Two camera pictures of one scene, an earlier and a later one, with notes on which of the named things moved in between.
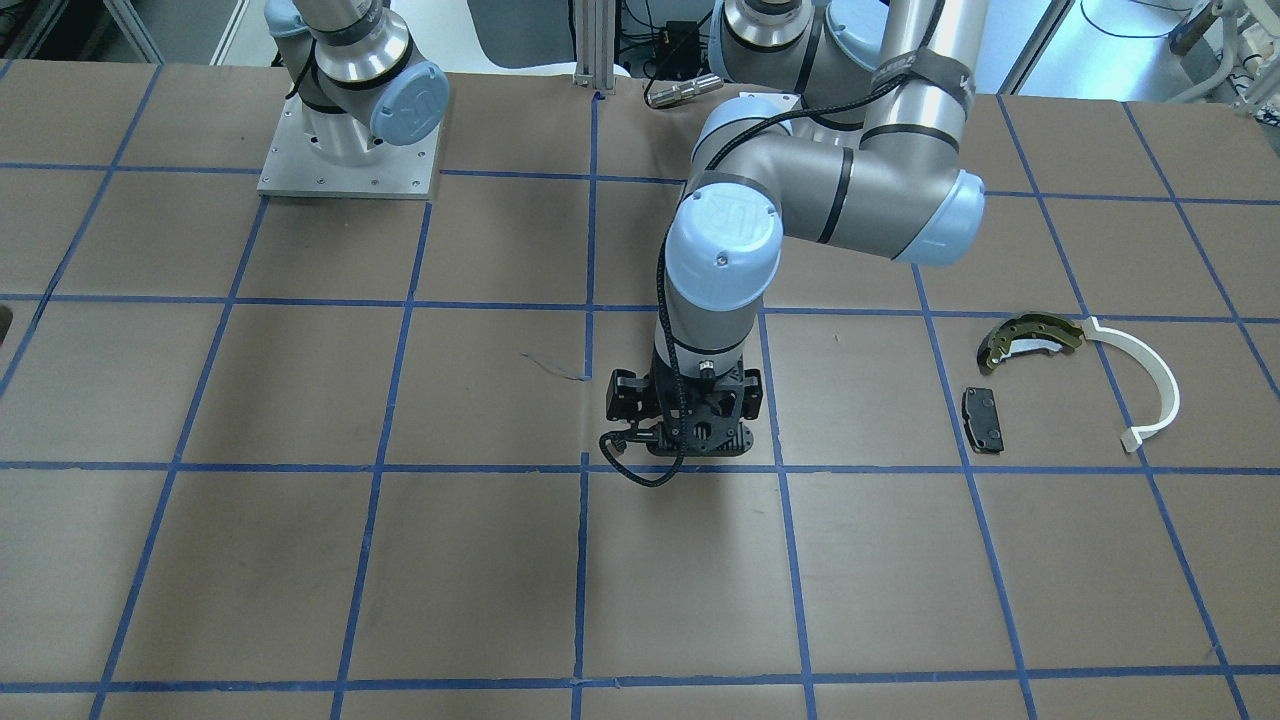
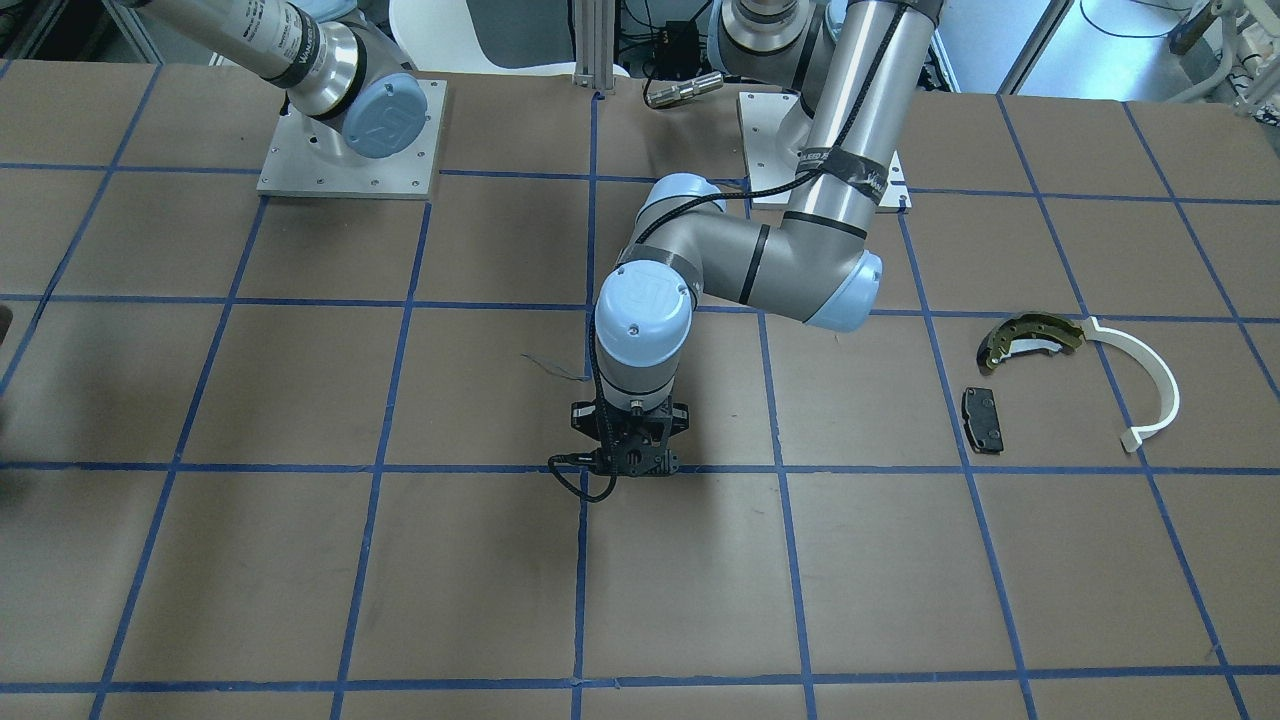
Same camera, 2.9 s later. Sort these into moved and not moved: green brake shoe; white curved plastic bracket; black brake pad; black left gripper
Moved: black left gripper
Not moved: white curved plastic bracket; green brake shoe; black brake pad
